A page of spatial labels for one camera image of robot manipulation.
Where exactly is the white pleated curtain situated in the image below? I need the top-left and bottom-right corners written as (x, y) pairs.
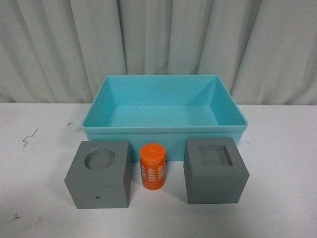
top-left (0, 0), bottom-right (317, 105)

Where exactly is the gray cube with round hole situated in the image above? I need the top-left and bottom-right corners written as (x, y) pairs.
top-left (64, 140), bottom-right (132, 209)

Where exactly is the orange cylinder with white numbers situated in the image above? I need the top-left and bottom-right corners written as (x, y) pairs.
top-left (139, 143), bottom-right (166, 190)

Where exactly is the light blue plastic box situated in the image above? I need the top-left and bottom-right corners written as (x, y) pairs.
top-left (82, 75), bottom-right (248, 161)

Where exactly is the gray cube with square hole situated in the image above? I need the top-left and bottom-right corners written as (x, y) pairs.
top-left (183, 138), bottom-right (250, 204)

